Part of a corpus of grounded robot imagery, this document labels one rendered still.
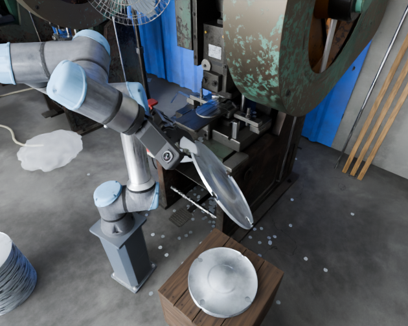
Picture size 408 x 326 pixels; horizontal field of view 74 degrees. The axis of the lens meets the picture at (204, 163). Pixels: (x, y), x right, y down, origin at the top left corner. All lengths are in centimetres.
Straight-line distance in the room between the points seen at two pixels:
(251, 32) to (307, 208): 149
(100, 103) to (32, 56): 17
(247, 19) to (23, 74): 52
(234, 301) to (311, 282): 65
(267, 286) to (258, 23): 99
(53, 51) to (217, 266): 99
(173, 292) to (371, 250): 126
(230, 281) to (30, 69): 101
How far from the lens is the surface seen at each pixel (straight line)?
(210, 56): 133
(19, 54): 65
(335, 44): 135
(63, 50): 62
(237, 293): 122
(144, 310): 161
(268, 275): 130
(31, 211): 225
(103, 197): 115
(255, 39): 78
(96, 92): 53
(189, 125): 129
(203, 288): 122
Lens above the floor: 148
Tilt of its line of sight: 41 degrees down
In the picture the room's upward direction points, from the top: straight up
